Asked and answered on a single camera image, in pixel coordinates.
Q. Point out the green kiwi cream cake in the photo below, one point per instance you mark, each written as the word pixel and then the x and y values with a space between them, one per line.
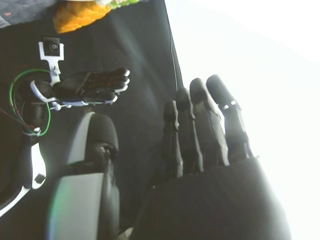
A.
pixel 117 3

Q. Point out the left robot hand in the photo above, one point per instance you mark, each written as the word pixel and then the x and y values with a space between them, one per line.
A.
pixel 212 200

